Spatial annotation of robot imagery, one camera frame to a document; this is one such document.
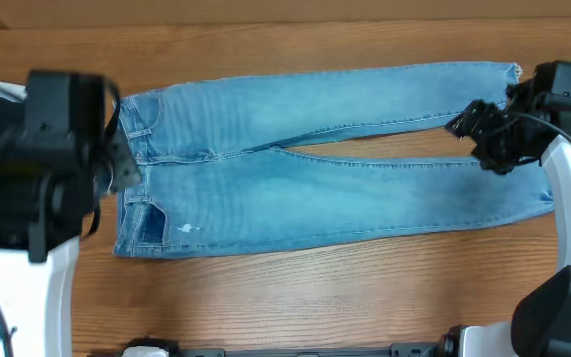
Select light blue denim jeans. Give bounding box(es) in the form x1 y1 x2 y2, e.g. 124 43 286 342
114 61 554 259

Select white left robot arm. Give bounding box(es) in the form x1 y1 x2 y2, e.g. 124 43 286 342
0 130 141 356

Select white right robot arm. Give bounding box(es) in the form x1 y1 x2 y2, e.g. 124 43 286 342
428 94 571 356

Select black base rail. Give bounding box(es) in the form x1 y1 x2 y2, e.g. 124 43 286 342
114 334 459 357

